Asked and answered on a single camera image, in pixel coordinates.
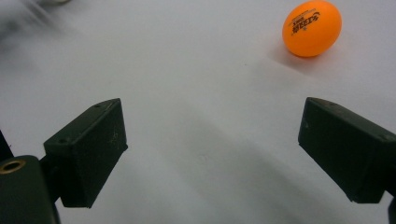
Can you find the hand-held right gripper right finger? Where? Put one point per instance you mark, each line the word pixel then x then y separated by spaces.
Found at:
pixel 348 152

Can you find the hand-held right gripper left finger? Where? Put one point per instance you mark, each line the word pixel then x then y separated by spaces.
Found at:
pixel 84 155

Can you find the orange ping pong ball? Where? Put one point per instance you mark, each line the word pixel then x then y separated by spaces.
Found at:
pixel 311 31

